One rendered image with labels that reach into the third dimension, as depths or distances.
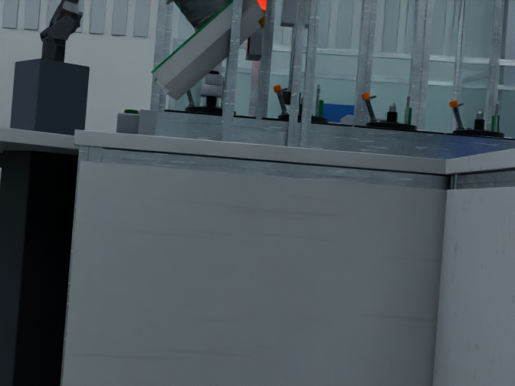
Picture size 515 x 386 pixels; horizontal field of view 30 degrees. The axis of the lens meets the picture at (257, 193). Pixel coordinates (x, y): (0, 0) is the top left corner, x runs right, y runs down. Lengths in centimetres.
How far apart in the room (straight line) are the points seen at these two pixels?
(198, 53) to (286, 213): 47
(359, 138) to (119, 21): 861
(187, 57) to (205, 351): 67
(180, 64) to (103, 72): 880
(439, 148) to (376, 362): 79
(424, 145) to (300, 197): 71
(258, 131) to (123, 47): 852
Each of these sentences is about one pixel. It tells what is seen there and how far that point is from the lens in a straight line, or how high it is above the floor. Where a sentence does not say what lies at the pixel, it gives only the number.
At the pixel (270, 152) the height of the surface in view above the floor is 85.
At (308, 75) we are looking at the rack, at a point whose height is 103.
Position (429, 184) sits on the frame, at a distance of 195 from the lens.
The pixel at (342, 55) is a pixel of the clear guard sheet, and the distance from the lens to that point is 404.
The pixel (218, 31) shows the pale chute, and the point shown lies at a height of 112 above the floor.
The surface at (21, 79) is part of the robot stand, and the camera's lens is 253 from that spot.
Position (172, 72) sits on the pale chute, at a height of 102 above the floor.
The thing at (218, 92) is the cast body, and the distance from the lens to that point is 262.
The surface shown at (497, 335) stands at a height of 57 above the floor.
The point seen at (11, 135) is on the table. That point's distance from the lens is 204.
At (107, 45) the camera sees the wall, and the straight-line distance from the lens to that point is 1099.
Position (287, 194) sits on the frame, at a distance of 189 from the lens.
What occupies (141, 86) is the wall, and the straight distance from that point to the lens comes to 1084.
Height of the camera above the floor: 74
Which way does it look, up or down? 1 degrees up
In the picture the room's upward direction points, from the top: 4 degrees clockwise
